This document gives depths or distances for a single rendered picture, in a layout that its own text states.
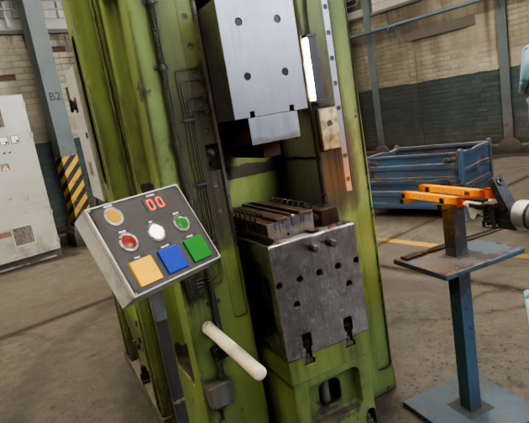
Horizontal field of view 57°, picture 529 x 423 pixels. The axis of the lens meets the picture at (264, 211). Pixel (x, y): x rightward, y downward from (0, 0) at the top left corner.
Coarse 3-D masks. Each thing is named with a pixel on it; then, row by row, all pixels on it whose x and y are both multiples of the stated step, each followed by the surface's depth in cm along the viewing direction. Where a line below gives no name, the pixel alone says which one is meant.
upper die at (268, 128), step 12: (240, 120) 176; (252, 120) 171; (264, 120) 173; (276, 120) 175; (288, 120) 177; (228, 132) 188; (240, 132) 178; (252, 132) 171; (264, 132) 174; (276, 132) 176; (288, 132) 178; (228, 144) 191; (240, 144) 181; (252, 144) 172
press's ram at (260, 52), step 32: (224, 0) 162; (256, 0) 167; (288, 0) 173; (224, 32) 163; (256, 32) 168; (288, 32) 174; (224, 64) 165; (256, 64) 170; (288, 64) 175; (224, 96) 171; (256, 96) 171; (288, 96) 176
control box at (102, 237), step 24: (168, 192) 154; (96, 216) 134; (144, 216) 144; (168, 216) 149; (192, 216) 155; (96, 240) 133; (120, 240) 135; (144, 240) 140; (168, 240) 145; (120, 264) 131; (192, 264) 146; (120, 288) 132; (144, 288) 132
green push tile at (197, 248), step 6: (186, 240) 148; (192, 240) 149; (198, 240) 151; (186, 246) 147; (192, 246) 148; (198, 246) 150; (204, 246) 151; (192, 252) 147; (198, 252) 149; (204, 252) 150; (210, 252) 151; (192, 258) 147; (198, 258) 147; (204, 258) 150
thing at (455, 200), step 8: (408, 192) 194; (416, 192) 192; (424, 192) 190; (424, 200) 186; (432, 200) 182; (448, 200) 175; (456, 200) 171; (464, 200) 169; (472, 200) 165; (480, 200) 162; (488, 200) 162
